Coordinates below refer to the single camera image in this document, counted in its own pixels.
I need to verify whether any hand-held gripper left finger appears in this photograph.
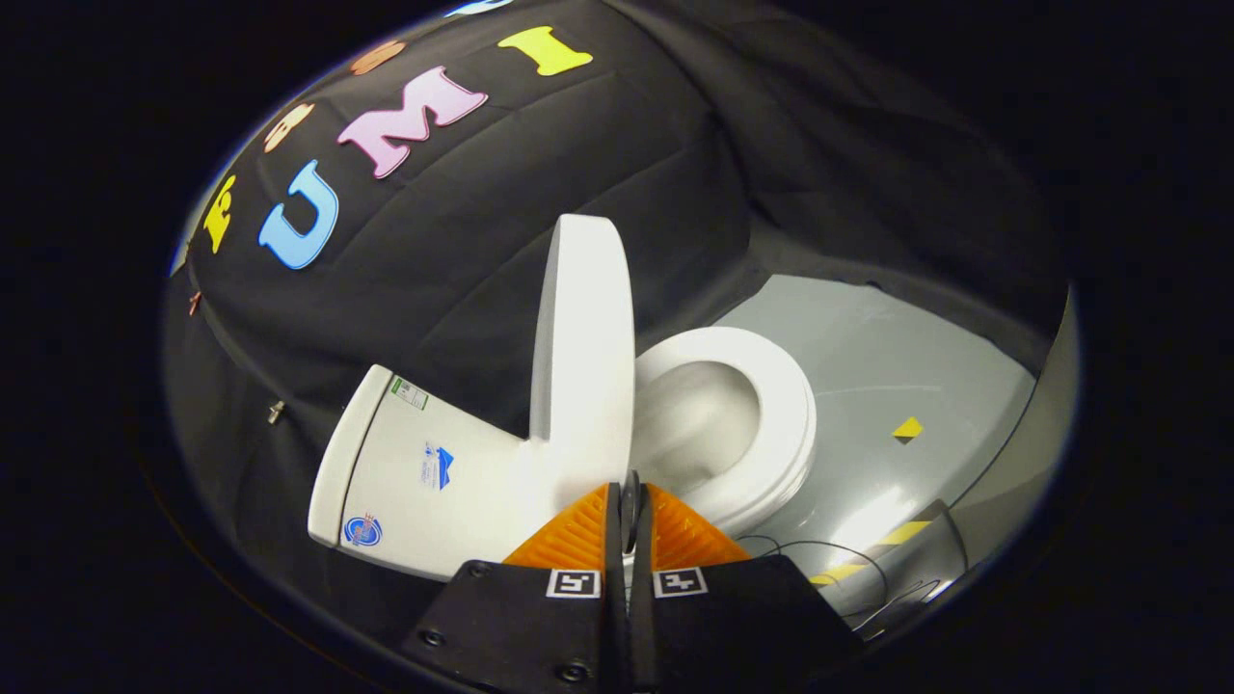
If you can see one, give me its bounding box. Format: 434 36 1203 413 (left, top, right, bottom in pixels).
400 482 633 694

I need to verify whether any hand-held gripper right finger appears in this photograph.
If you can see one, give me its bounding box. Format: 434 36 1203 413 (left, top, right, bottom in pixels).
627 470 864 694

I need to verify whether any white toilet lid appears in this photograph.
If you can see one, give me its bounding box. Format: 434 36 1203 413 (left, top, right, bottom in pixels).
527 214 638 488

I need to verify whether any white ceramic toilet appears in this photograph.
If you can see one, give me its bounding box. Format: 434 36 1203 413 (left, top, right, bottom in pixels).
307 333 818 585

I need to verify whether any white toilet seat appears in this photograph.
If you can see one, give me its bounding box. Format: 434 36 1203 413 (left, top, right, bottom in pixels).
631 326 819 533

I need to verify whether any yellow black floor tape strip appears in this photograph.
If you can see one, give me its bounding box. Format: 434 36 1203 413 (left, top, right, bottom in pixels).
808 520 933 587

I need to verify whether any black backdrop cloth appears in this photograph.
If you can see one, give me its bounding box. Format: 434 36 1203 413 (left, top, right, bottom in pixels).
162 0 1066 618

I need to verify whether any thin black cable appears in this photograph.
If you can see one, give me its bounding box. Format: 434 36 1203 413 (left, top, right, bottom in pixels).
740 534 890 620

